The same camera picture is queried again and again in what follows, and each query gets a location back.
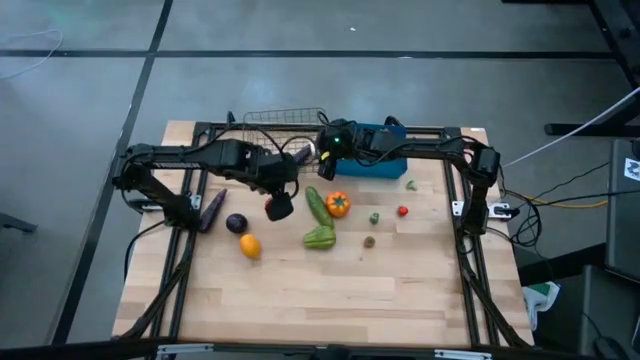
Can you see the orange persimmon with green stem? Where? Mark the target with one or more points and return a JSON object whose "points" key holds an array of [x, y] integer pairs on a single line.
{"points": [[338, 204]]}

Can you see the small red tomato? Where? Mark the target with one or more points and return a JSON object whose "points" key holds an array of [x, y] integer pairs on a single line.
{"points": [[268, 203]]}

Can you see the long purple vegetable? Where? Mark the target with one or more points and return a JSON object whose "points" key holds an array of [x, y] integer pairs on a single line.
{"points": [[212, 210]]}

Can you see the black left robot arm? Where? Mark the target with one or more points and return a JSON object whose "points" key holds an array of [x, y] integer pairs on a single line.
{"points": [[175, 155]]}

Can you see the small brown kiwi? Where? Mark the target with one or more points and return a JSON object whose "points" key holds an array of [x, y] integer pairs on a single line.
{"points": [[369, 242]]}

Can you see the black aluminium table frame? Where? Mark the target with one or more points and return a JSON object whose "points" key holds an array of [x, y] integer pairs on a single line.
{"points": [[430, 131]]}

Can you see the black case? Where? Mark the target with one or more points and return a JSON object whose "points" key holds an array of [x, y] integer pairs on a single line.
{"points": [[605, 310]]}

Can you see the blue plastic bin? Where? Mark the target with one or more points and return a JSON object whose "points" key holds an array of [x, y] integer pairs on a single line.
{"points": [[370, 167]]}

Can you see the long silver frame bracket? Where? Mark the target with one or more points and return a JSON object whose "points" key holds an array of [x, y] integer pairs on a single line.
{"points": [[182, 348], [462, 354]]}

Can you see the black stand leg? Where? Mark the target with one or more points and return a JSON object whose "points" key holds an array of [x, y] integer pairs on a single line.
{"points": [[617, 40]]}

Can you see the small purple eggplant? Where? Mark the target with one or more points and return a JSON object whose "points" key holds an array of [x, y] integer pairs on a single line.
{"points": [[302, 155]]}

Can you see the black computer mouse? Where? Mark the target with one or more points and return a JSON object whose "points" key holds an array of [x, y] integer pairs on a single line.
{"points": [[607, 348]]}

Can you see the green ridged gourd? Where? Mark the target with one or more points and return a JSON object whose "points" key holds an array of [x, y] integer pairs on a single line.
{"points": [[320, 238]]}

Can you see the orange yellow mango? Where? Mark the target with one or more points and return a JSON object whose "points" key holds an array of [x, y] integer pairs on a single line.
{"points": [[250, 246]]}

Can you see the dark furniture foot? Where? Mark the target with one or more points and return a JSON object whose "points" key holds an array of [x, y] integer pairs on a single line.
{"points": [[17, 223]]}

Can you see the green and white bag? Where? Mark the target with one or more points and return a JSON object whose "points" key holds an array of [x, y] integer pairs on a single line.
{"points": [[540, 295]]}

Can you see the dark purple round fruit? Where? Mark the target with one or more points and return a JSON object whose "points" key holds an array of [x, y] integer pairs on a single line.
{"points": [[236, 223]]}

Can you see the small dark green vegetable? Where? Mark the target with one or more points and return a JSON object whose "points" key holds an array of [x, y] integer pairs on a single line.
{"points": [[374, 218]]}

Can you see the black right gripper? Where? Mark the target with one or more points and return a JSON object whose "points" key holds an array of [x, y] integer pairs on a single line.
{"points": [[337, 142]]}

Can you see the white printed label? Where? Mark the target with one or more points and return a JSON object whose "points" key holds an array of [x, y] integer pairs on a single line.
{"points": [[632, 170]]}

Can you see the small red strawberry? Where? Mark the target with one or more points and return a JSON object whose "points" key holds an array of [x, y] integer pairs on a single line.
{"points": [[402, 210]]}

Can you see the black cabinet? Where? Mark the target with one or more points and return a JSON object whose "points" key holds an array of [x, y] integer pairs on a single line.
{"points": [[622, 225]]}

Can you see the small light green leafy vegetable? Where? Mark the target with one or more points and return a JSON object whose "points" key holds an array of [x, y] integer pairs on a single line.
{"points": [[411, 185]]}

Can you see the green cucumber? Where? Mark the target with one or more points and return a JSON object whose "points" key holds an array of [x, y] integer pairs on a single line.
{"points": [[319, 206]]}

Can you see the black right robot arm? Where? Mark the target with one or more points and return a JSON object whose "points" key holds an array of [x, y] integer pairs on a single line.
{"points": [[425, 147]]}

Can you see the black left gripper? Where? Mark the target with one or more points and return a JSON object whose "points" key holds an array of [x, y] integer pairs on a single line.
{"points": [[275, 175]]}

